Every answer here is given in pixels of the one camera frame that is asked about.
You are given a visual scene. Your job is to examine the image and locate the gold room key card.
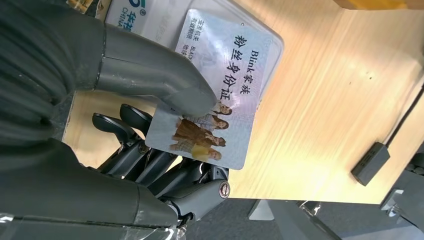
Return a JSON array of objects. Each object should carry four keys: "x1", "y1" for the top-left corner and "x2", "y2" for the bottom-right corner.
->
[{"x1": 66, "y1": 0, "x2": 102, "y2": 15}]

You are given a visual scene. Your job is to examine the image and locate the white card reader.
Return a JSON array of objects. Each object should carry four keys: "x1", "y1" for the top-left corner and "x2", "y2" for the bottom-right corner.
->
[{"x1": 105, "y1": 0, "x2": 285, "y2": 104}]

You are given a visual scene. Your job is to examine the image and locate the wooden compartment card box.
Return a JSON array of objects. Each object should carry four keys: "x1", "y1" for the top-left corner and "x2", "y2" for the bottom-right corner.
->
[{"x1": 332, "y1": 0, "x2": 424, "y2": 11}]

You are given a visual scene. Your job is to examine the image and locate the small black hub box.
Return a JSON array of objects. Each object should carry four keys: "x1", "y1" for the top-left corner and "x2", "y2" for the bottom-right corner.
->
[{"x1": 351, "y1": 141, "x2": 391, "y2": 187}]

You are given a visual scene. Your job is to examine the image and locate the grey metal frame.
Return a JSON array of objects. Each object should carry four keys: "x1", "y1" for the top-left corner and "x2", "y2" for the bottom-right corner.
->
[{"x1": 248, "y1": 198, "x2": 344, "y2": 240}]

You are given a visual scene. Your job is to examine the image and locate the black hub cable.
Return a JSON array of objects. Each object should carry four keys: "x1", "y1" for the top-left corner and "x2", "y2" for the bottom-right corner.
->
[{"x1": 385, "y1": 84, "x2": 424, "y2": 148}]

